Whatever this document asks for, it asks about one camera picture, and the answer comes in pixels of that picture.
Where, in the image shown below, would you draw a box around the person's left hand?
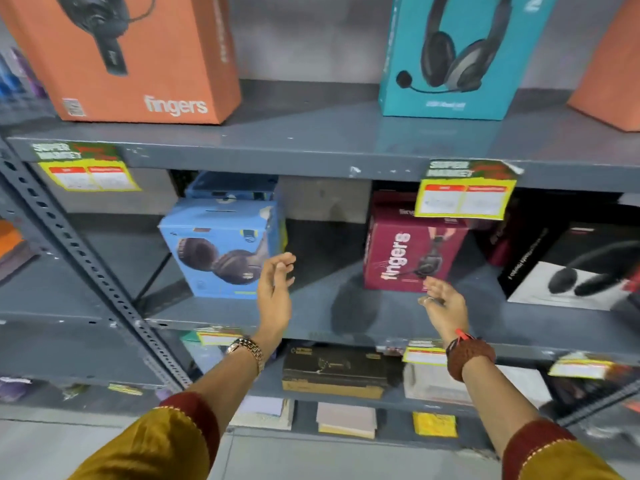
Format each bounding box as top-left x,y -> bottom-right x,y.
256,252 -> 297,345

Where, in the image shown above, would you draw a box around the person's right hand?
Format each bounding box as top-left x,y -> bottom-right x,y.
417,276 -> 471,346

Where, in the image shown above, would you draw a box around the person's left forearm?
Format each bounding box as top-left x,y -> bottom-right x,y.
191,339 -> 282,426

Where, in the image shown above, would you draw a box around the person's right forearm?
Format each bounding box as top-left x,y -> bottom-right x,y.
452,340 -> 561,458

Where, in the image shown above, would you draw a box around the maroon headset box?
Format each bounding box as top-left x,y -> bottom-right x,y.
363,190 -> 470,293

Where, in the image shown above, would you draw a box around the light blue headphone box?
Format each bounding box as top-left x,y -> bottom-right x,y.
158,197 -> 288,300

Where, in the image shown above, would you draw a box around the black and red box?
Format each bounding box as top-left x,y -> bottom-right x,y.
474,195 -> 553,268

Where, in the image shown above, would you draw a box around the gold wristwatch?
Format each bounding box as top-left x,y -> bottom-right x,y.
225,337 -> 265,375

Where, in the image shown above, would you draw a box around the large yellow price label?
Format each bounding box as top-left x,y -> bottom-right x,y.
31,142 -> 142,192
414,159 -> 524,221

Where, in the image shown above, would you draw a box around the dark blue box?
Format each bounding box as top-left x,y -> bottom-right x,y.
185,171 -> 279,202

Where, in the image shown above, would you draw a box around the flat white box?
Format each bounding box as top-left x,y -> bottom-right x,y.
403,362 -> 554,409

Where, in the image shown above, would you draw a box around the black and gold box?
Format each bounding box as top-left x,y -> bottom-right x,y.
281,346 -> 389,400

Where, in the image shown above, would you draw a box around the black and white headphone box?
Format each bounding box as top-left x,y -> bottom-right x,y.
497,222 -> 640,312

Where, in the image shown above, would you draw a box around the grey metal shelf rack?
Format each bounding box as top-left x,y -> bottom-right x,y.
0,79 -> 640,453

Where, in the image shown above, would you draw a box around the yellow paper pad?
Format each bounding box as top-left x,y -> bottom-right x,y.
412,412 -> 459,439

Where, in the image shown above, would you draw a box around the white paper pad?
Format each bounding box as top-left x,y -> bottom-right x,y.
229,395 -> 296,431

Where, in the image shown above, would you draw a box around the pink paper pad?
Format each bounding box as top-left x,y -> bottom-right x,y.
315,402 -> 378,440

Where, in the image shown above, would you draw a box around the mustard right sleeve, maroon cuff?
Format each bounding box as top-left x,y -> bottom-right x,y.
501,419 -> 625,480

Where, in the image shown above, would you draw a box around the mustard sleeve, maroon cuff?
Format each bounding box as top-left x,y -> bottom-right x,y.
501,419 -> 625,480
68,392 -> 221,480

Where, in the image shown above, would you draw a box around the mustard left sleeve, maroon cuff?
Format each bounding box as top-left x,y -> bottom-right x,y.
68,392 -> 221,480

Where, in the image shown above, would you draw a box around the teal headset box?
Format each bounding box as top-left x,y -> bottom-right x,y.
378,0 -> 559,121

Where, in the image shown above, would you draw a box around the large orange headphone box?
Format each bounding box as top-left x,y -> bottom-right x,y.
0,0 -> 243,126

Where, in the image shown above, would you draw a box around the orange flat packet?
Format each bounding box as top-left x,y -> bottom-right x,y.
0,219 -> 25,259

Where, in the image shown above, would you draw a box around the plain orange box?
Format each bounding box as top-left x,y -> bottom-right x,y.
567,0 -> 640,132

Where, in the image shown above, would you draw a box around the purple and blue packets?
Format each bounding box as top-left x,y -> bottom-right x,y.
0,46 -> 49,114

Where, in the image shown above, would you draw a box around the brown bead bracelet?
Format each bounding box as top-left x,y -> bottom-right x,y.
446,338 -> 497,383

